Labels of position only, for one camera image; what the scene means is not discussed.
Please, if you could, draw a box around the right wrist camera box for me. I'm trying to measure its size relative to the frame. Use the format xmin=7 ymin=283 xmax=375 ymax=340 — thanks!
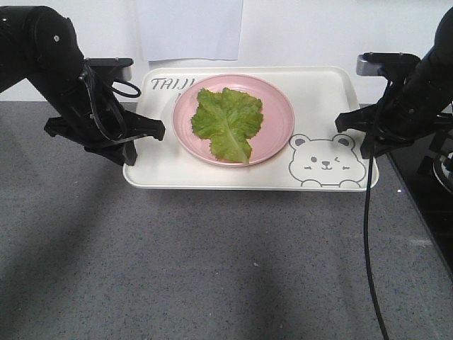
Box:
xmin=356 ymin=52 xmax=420 ymax=77

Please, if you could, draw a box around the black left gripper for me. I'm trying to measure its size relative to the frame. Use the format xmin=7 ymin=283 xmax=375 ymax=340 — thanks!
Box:
xmin=44 ymin=79 xmax=166 ymax=166

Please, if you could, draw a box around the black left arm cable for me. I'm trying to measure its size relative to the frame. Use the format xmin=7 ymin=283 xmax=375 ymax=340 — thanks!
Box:
xmin=78 ymin=67 xmax=142 ymax=142

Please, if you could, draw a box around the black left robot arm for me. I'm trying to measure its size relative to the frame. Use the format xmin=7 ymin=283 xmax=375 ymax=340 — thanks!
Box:
xmin=1 ymin=6 xmax=165 ymax=166

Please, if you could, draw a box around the green lettuce leaf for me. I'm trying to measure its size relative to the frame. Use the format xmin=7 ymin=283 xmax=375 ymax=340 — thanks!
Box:
xmin=191 ymin=88 xmax=263 ymax=164

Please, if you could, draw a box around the white paper sheet on wall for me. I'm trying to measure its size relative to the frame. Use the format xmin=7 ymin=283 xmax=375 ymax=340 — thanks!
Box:
xmin=136 ymin=0 xmax=243 ymax=62

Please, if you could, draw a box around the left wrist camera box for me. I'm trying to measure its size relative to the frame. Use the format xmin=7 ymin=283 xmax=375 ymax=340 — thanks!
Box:
xmin=85 ymin=57 xmax=134 ymax=84

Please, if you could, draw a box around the pink plastic plate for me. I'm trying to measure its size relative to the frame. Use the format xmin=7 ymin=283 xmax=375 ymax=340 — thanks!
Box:
xmin=172 ymin=74 xmax=295 ymax=167

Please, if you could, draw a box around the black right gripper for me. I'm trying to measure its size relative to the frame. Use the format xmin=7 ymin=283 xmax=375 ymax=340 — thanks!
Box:
xmin=335 ymin=76 xmax=452 ymax=159

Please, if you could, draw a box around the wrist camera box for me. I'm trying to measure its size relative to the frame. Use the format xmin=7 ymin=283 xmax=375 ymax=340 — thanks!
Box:
xmin=356 ymin=52 xmax=420 ymax=77
xmin=85 ymin=57 xmax=134 ymax=84

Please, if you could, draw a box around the cream bear serving tray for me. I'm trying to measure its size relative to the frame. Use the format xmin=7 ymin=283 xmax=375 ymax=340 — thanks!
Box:
xmin=123 ymin=67 xmax=379 ymax=192

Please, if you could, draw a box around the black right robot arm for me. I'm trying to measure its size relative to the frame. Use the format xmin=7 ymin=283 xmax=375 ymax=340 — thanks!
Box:
xmin=335 ymin=11 xmax=452 ymax=159

